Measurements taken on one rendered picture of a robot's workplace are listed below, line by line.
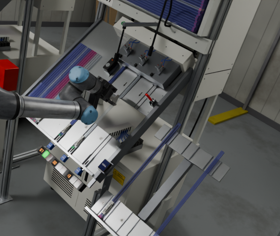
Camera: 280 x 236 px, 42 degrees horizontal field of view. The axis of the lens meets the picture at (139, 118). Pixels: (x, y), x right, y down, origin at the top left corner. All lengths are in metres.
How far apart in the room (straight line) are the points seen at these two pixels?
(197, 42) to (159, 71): 0.23
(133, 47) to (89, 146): 0.56
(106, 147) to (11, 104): 0.61
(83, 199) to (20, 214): 0.41
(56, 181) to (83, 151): 0.78
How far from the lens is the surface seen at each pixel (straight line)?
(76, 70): 1.54
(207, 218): 2.88
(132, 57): 1.88
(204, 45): 1.76
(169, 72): 1.77
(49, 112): 1.36
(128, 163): 2.01
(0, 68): 2.41
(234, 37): 2.06
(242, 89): 5.00
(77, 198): 2.39
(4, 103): 1.26
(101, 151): 1.73
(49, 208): 2.53
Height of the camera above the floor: 1.76
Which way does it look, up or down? 27 degrees down
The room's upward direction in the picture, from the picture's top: 18 degrees clockwise
